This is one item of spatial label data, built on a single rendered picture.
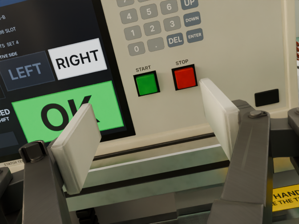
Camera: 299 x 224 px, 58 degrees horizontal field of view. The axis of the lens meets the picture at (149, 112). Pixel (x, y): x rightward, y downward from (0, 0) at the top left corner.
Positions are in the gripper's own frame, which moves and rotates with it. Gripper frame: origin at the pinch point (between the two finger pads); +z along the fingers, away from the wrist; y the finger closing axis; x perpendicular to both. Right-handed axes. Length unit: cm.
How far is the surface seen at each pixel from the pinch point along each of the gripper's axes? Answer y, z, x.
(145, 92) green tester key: -0.4, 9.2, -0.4
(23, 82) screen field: -12.0, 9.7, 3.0
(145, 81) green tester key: -0.1, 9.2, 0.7
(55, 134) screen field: -10.8, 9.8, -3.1
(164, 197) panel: -2.1, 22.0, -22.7
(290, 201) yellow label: 10.4, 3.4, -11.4
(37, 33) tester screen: -9.0, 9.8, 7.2
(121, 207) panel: -9.8, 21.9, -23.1
